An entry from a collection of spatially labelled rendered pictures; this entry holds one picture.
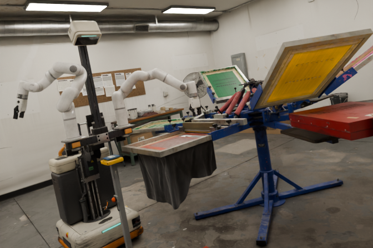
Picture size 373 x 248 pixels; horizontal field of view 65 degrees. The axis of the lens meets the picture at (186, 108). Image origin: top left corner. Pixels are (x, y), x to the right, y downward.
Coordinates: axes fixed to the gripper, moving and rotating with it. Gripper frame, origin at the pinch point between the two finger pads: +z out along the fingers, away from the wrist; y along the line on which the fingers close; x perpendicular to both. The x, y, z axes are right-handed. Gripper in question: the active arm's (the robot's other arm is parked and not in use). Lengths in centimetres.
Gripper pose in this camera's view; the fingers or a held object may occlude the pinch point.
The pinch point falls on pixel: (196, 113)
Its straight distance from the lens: 255.4
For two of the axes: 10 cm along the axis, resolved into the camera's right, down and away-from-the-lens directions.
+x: 6.2, -0.4, -7.9
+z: 1.8, 9.8, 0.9
